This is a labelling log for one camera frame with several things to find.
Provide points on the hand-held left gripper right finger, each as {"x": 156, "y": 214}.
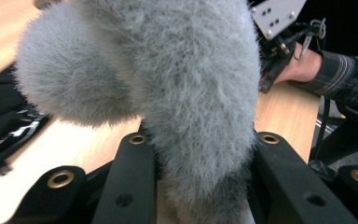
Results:
{"x": 289, "y": 186}

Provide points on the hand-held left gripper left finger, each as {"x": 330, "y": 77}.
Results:
{"x": 130, "y": 186}

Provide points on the black glove with pale print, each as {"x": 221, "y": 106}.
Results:
{"x": 9, "y": 140}

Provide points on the grey fluffy mitten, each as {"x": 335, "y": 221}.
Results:
{"x": 183, "y": 77}

